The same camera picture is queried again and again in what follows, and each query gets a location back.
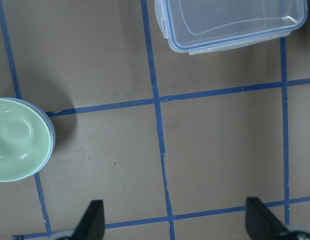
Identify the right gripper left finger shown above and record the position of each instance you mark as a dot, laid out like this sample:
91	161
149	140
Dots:
90	227

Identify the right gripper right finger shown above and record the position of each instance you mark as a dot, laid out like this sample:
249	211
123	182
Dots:
262	224

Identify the blue bowl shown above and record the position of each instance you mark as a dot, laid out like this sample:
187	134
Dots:
49	125

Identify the green bowl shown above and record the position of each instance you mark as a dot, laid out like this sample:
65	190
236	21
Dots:
24	140

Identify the clear plastic food container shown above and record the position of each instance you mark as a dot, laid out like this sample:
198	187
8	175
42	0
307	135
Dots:
204	26

